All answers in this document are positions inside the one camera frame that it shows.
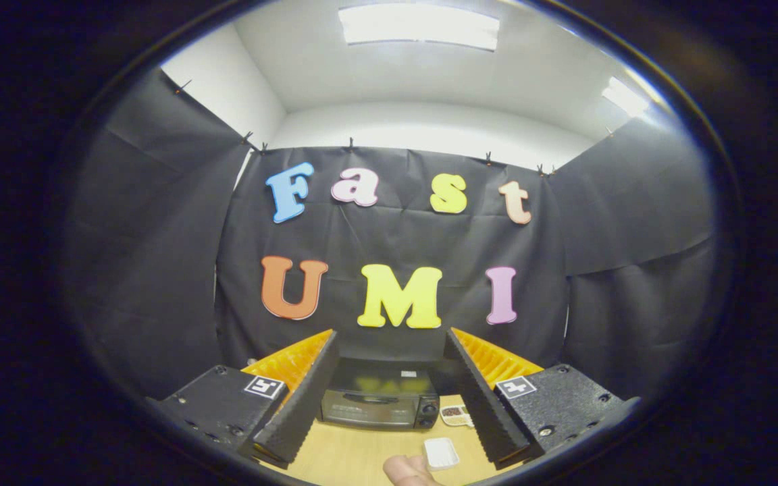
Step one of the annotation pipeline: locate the small ceiling light panel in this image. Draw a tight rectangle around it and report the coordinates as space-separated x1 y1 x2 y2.
602 76 650 117

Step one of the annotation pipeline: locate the large ceiling light panel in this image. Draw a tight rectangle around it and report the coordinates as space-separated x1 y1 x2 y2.
338 3 500 52

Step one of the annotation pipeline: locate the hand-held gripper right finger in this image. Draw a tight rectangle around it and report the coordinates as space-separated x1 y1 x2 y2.
444 327 640 470

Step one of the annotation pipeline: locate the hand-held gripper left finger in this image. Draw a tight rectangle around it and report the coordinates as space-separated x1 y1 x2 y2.
148 329 340 470

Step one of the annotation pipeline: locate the white divided spice dish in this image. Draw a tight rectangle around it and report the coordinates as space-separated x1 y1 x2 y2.
440 405 474 428

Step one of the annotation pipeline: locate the black toaster oven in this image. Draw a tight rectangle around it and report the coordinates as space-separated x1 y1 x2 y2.
318 358 441 431

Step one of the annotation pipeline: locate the white foam tray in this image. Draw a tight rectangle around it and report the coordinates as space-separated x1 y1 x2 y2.
423 437 461 471

